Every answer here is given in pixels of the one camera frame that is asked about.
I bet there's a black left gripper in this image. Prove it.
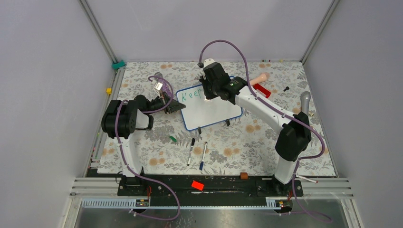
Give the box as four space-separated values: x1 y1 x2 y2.
146 92 185 114

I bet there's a blue framed whiteboard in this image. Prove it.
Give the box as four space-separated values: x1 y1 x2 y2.
176 84 243 131

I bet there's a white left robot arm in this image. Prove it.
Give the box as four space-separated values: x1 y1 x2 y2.
101 92 186 195

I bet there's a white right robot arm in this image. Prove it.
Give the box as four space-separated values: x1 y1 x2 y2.
198 59 312 196

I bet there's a black whiteboard marker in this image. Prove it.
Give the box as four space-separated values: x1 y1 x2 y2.
187 138 195 166

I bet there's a blue whiteboard marker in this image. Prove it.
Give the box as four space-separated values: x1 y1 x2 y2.
199 142 208 171

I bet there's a purple glitter microphone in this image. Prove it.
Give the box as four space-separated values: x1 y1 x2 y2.
153 72 173 98

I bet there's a pink microphone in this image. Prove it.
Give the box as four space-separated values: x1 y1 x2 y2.
249 72 270 86

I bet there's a teal corner clamp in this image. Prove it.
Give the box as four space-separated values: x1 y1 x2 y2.
111 60 126 70

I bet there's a floral patterned table mat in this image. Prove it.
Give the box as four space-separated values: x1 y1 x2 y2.
96 61 337 177

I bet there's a silver microphone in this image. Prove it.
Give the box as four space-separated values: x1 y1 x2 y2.
300 91 311 115

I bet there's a red flat card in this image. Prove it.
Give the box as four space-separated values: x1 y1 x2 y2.
191 180 204 191

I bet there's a brown small block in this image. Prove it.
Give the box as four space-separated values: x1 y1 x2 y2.
240 172 249 180

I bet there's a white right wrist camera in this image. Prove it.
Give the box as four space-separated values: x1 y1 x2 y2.
203 58 216 68

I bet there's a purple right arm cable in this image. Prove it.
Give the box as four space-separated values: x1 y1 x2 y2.
197 39 334 225

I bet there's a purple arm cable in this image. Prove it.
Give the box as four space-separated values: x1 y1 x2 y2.
114 75 182 222
197 39 334 225

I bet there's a red rectangular frame block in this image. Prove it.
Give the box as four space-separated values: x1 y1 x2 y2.
252 84 271 98

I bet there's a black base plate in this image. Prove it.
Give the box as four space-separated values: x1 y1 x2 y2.
115 174 304 207

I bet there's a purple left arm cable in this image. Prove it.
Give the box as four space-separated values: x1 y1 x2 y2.
114 75 182 222

